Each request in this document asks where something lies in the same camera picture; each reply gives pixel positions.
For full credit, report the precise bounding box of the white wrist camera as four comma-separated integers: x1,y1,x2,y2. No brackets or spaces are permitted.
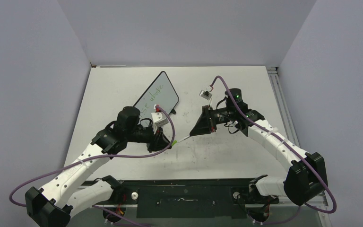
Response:
199,86,213,106
151,112,169,130

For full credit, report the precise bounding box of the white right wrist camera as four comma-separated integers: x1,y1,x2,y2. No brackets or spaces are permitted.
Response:
199,86,213,106

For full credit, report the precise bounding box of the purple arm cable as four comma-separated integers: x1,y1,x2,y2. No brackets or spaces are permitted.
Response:
9,105,176,227
211,76,337,226

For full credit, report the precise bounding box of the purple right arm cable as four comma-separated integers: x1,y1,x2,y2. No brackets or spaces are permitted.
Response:
211,76,337,226

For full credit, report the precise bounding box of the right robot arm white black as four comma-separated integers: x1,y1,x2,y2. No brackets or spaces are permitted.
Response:
189,88,328,206

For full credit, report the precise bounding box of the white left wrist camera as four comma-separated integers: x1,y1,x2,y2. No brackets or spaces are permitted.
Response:
151,112,169,130

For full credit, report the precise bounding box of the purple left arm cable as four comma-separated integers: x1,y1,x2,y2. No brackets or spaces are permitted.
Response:
9,105,176,227

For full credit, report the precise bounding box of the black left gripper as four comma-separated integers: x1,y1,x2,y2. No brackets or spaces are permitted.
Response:
126,122,172,153

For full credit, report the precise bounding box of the black framed small whiteboard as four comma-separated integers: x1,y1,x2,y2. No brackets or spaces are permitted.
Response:
133,71,180,119

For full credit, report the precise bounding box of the aluminium rail right side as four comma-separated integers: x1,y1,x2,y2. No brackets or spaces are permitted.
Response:
266,67,306,157

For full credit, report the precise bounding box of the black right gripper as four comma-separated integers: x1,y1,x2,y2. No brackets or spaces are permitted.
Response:
190,105,234,137

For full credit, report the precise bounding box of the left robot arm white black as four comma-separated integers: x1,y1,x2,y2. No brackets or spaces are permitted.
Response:
25,105,174,227

